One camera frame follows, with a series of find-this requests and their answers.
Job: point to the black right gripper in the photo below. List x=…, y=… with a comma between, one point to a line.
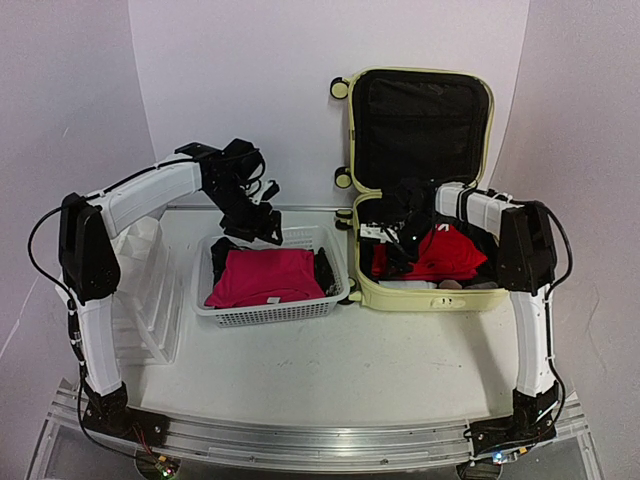
x=395, y=252

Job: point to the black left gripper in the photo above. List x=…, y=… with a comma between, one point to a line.
x=257, y=228

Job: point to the black and white patterned garment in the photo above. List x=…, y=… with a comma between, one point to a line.
x=323, y=272

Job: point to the red shirt with white print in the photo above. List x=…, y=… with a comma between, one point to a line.
x=444, y=253

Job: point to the white perforated plastic basket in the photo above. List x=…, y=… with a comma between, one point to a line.
x=307, y=237

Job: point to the pale yellow hard-shell suitcase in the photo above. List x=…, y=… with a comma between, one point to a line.
x=429, y=124

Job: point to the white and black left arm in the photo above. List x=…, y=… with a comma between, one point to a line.
x=195, y=167

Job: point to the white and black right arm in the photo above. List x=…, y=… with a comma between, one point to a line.
x=523, y=263

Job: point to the beige hexagonal compact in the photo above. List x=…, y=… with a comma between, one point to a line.
x=450, y=284

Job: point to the white plastic drawer organizer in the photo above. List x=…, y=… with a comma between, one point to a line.
x=139, y=270

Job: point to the grey flat case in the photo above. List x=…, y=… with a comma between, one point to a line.
x=484, y=285

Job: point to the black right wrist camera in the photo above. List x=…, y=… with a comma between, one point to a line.
x=415, y=196

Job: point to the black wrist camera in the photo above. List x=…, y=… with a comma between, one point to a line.
x=415, y=196
x=246, y=161

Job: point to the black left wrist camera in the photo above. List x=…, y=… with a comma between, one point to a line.
x=246, y=161

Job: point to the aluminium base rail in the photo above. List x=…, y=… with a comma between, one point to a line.
x=368, y=449

